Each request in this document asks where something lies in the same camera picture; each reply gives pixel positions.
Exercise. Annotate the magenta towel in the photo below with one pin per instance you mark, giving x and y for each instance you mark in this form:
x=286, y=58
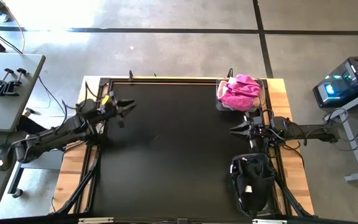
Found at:
x=244, y=93

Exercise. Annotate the yellow tape label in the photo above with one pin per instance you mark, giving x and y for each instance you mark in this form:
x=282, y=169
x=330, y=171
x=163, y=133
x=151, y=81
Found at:
x=105, y=100

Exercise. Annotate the black table frame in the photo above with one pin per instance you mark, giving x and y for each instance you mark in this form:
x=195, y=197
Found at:
x=172, y=81

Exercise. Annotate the black computer mouse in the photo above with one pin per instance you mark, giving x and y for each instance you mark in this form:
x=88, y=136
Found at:
x=2, y=160

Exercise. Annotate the black aluminium frame strut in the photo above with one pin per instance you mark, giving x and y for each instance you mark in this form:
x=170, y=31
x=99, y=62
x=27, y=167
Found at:
x=79, y=186
x=291, y=196

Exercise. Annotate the grey metal table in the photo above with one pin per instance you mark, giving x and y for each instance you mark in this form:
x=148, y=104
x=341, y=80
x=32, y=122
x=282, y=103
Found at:
x=353, y=146

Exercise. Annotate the pale pink towel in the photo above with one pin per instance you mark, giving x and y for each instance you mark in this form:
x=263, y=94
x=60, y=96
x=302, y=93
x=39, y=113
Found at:
x=222, y=91

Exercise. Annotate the black caster wheel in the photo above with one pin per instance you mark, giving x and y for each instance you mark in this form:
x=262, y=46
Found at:
x=17, y=193

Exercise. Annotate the computer tower with lights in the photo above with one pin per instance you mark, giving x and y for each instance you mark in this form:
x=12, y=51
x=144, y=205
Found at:
x=343, y=84

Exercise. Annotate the black C clamp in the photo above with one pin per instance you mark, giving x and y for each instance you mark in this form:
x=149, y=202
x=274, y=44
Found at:
x=2, y=85
x=15, y=82

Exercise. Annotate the black table clip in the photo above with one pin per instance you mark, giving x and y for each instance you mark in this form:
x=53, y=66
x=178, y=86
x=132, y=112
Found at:
x=131, y=76
x=230, y=73

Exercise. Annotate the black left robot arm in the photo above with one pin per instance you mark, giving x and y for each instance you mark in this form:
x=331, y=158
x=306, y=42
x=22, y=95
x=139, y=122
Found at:
x=57, y=137

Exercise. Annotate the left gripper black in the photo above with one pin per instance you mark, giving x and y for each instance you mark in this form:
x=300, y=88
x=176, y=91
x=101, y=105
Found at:
x=112, y=110

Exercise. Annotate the silver metal bracket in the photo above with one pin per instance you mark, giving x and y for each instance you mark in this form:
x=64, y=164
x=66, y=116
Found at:
x=269, y=221
x=95, y=220

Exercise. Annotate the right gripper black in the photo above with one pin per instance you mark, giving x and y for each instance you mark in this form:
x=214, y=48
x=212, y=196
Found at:
x=259, y=132

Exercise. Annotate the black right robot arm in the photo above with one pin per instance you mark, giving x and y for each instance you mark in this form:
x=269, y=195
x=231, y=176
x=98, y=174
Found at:
x=309, y=132

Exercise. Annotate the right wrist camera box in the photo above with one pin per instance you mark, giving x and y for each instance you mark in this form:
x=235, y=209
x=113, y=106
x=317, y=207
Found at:
x=258, y=120

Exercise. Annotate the black towel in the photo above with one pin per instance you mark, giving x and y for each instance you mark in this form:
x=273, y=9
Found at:
x=253, y=177

